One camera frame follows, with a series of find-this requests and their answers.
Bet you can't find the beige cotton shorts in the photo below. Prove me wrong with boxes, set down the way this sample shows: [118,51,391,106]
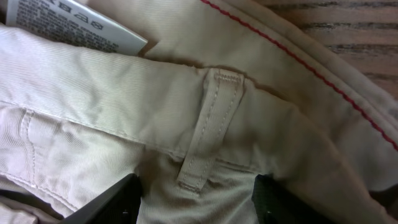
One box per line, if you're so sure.
[1,1,397,223]

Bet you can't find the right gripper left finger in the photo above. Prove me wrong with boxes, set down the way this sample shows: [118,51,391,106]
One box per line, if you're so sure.
[60,174,142,224]

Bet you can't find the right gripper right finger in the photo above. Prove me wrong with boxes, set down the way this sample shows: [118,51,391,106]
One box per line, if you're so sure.
[251,175,333,224]

